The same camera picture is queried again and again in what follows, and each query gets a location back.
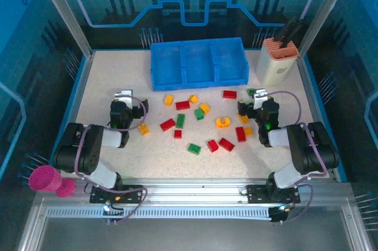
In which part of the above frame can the beige knife block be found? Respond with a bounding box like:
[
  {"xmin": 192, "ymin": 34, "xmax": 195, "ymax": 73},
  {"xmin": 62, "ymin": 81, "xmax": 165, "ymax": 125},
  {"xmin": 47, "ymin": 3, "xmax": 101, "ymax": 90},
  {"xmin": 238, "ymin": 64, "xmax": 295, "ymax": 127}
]
[{"xmin": 255, "ymin": 37, "xmax": 300, "ymax": 87}]

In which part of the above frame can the blue three-compartment bin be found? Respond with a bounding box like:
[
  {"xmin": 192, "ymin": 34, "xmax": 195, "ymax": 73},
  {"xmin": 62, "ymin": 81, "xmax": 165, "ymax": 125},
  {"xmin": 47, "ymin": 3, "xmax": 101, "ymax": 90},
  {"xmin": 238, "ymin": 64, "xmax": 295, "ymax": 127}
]
[{"xmin": 149, "ymin": 37, "xmax": 250, "ymax": 92}]

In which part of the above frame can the black controller module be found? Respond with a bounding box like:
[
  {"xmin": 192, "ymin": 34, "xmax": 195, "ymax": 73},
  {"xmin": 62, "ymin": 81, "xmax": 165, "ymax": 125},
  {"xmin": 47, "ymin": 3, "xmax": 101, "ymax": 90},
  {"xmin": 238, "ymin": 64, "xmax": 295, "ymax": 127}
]
[
  {"xmin": 269, "ymin": 203, "xmax": 293, "ymax": 224},
  {"xmin": 101, "ymin": 202, "xmax": 125, "ymax": 225}
]

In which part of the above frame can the pink goblet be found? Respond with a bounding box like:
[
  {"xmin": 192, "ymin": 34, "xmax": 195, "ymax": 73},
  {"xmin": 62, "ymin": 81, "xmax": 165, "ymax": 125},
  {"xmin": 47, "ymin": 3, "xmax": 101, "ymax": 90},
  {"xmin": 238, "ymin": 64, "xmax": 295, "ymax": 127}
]
[{"xmin": 28, "ymin": 164, "xmax": 76, "ymax": 198}]

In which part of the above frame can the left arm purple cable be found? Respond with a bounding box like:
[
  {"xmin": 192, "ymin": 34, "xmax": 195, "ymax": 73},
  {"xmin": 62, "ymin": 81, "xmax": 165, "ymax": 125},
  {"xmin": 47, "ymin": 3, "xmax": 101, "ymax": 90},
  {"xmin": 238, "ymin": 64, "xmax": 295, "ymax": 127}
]
[{"xmin": 73, "ymin": 94, "xmax": 148, "ymax": 225}]

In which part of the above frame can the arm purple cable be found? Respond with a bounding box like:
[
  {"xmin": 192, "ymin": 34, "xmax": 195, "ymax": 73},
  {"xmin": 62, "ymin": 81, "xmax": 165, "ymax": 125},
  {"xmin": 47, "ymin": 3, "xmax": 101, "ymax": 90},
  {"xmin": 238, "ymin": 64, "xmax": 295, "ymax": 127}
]
[
  {"xmin": 73, "ymin": 94, "xmax": 148, "ymax": 225},
  {"xmin": 254, "ymin": 90, "xmax": 329, "ymax": 224}
]

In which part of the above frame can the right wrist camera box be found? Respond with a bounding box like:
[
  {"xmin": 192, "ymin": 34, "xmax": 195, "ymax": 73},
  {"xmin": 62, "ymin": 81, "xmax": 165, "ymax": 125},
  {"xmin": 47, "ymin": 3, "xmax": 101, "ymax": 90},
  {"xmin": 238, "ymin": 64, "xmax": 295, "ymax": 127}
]
[{"xmin": 252, "ymin": 87, "xmax": 270, "ymax": 110}]

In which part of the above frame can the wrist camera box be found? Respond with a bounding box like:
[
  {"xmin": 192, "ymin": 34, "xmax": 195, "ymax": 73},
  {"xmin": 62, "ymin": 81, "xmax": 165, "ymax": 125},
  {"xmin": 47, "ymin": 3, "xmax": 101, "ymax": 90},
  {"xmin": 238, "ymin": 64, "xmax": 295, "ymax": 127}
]
[
  {"xmin": 252, "ymin": 87, "xmax": 270, "ymax": 110},
  {"xmin": 114, "ymin": 89, "xmax": 135, "ymax": 107}
]

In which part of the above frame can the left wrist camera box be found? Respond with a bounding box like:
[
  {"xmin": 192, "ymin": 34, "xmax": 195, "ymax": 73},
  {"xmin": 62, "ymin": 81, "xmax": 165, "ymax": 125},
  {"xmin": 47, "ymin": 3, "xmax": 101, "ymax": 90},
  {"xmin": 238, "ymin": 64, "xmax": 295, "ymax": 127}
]
[{"xmin": 114, "ymin": 89, "xmax": 135, "ymax": 107}]

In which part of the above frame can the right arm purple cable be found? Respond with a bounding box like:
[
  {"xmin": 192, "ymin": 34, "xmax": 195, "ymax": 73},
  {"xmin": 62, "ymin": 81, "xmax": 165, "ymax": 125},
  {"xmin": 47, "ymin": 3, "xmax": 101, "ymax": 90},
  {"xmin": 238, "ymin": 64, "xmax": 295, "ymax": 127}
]
[{"xmin": 254, "ymin": 90, "xmax": 329, "ymax": 224}]

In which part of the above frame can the blue aluminium table side rail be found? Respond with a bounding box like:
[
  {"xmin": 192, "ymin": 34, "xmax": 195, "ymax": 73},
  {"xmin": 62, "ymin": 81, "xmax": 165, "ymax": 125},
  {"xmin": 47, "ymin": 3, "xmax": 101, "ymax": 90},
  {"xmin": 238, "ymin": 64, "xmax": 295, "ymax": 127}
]
[
  {"xmin": 296, "ymin": 54, "xmax": 350, "ymax": 183},
  {"xmin": 48, "ymin": 51, "xmax": 97, "ymax": 177}
]

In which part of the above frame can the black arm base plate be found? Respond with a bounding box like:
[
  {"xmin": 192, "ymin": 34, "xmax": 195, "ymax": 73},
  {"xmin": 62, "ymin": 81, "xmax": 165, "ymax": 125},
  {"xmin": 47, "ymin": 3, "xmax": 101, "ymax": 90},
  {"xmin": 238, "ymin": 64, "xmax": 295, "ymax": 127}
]
[
  {"xmin": 89, "ymin": 184, "xmax": 145, "ymax": 204},
  {"xmin": 246, "ymin": 184, "xmax": 301, "ymax": 204}
]

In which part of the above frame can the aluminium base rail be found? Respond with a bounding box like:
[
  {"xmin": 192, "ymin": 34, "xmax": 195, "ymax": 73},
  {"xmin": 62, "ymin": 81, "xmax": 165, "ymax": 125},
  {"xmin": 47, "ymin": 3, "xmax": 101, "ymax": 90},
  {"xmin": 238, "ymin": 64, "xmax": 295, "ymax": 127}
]
[{"xmin": 34, "ymin": 177, "xmax": 354, "ymax": 208}]

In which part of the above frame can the slotted grey cable duct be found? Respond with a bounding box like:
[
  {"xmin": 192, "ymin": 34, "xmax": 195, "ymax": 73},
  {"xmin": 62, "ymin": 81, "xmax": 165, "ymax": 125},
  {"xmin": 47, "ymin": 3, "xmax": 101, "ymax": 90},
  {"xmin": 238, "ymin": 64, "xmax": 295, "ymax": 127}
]
[{"xmin": 46, "ymin": 207, "xmax": 274, "ymax": 220}]

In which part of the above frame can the aluminium frame post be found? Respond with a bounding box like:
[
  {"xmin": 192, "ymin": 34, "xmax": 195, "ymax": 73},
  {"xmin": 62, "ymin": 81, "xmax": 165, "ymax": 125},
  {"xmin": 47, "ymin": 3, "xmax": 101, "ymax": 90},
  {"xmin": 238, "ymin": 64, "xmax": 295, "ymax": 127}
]
[
  {"xmin": 296, "ymin": 0, "xmax": 357, "ymax": 60},
  {"xmin": 31, "ymin": 0, "xmax": 95, "ymax": 58}
]

